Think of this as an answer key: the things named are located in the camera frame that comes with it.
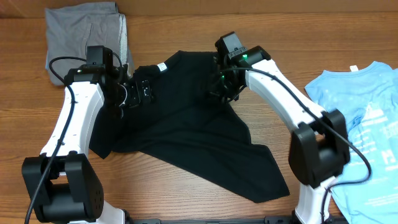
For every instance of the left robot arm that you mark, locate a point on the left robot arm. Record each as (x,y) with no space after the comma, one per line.
(62,185)

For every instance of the folded grey shorts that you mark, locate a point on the folded grey shorts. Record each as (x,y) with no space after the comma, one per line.
(70,30)

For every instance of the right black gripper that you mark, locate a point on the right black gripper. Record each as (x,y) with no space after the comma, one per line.
(216,95)

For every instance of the light blue t-shirt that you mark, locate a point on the light blue t-shirt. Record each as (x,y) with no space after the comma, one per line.
(368,100)

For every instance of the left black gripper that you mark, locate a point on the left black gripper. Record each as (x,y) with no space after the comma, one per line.
(136,98)

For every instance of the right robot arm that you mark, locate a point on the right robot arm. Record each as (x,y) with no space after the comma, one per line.
(318,152)

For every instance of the black t-shirt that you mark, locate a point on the black t-shirt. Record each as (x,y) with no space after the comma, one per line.
(185,128)

